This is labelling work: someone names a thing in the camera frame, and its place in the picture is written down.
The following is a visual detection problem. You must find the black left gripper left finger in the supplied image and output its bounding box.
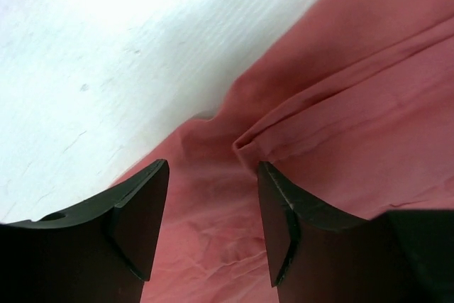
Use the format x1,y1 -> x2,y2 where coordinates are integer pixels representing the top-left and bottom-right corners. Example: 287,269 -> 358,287
1,160 -> 170,302

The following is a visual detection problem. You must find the pink t-shirt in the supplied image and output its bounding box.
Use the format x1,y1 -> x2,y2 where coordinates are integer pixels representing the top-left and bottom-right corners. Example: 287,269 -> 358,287
120,0 -> 454,303

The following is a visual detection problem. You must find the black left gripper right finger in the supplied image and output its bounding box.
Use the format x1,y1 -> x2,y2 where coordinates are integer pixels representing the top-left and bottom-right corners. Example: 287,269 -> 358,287
258,162 -> 453,302

